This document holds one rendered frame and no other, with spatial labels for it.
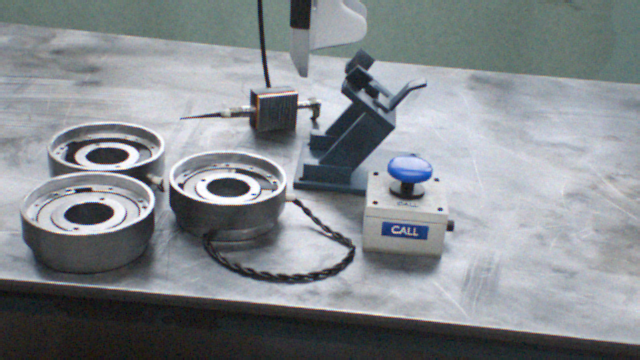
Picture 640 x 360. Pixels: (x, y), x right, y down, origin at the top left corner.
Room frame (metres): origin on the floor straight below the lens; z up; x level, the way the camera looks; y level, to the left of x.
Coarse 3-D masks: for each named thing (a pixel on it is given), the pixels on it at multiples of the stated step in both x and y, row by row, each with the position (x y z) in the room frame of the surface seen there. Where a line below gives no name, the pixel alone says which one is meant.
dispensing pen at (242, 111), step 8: (264, 88) 0.90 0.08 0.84; (272, 88) 0.90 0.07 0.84; (280, 88) 0.91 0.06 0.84; (288, 88) 0.91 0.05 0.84; (256, 96) 0.88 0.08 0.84; (256, 104) 0.88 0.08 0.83; (304, 104) 0.91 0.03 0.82; (312, 104) 0.91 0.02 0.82; (320, 104) 0.92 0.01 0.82; (216, 112) 0.86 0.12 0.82; (224, 112) 0.86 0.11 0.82; (232, 112) 0.87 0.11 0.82; (240, 112) 0.87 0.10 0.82; (248, 112) 0.87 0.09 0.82; (312, 112) 0.92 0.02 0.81
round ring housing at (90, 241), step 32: (32, 192) 0.62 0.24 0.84; (64, 192) 0.65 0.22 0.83; (128, 192) 0.66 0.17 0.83; (32, 224) 0.57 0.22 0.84; (64, 224) 0.60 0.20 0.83; (96, 224) 0.64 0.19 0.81; (128, 224) 0.58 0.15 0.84; (64, 256) 0.56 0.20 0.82; (96, 256) 0.57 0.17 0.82; (128, 256) 0.59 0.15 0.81
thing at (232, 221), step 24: (192, 168) 0.71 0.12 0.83; (216, 168) 0.72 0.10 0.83; (240, 168) 0.72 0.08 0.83; (264, 168) 0.72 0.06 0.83; (216, 192) 0.70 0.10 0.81; (240, 192) 0.70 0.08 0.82; (192, 216) 0.64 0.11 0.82; (216, 216) 0.63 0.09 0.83; (240, 216) 0.63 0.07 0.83; (264, 216) 0.65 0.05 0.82
